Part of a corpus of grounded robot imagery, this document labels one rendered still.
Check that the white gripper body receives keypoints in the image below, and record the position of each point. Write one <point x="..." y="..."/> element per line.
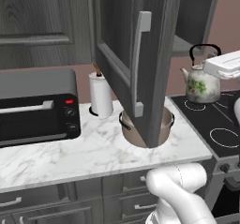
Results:
<point x="223" y="63"/>

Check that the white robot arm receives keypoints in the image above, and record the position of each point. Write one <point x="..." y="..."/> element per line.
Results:
<point x="178" y="190"/>

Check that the black stove top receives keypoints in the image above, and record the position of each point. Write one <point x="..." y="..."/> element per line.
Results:
<point x="212" y="121"/>

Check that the grey open cabinet door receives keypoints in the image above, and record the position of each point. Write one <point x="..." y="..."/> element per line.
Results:
<point x="125" y="31"/>

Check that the black stove knob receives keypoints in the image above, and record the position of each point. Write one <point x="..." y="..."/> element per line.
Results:
<point x="224" y="168"/>

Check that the grey closed cabinet door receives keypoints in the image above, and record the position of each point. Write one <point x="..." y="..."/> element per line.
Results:
<point x="40" y="15"/>

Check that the grey base cabinet door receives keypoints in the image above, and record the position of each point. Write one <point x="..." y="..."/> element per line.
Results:
<point x="62" y="213"/>

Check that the grey oven front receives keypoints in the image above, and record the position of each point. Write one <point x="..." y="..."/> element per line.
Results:
<point x="218" y="187"/>

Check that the white paper towel roll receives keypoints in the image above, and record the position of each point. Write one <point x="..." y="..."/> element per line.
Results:
<point x="101" y="96"/>

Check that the grey drawer front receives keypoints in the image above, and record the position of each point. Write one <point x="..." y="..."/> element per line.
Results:
<point x="131" y="182"/>
<point x="34" y="196"/>
<point x="137" y="199"/>

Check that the black toaster oven knob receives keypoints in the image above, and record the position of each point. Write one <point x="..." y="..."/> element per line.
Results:
<point x="72" y="127"/>
<point x="70" y="112"/>

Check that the black toaster oven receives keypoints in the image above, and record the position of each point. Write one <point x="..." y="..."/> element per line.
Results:
<point x="34" y="121"/>

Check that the grey wall cabinet body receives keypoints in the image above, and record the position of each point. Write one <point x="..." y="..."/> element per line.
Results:
<point x="193" y="15"/>

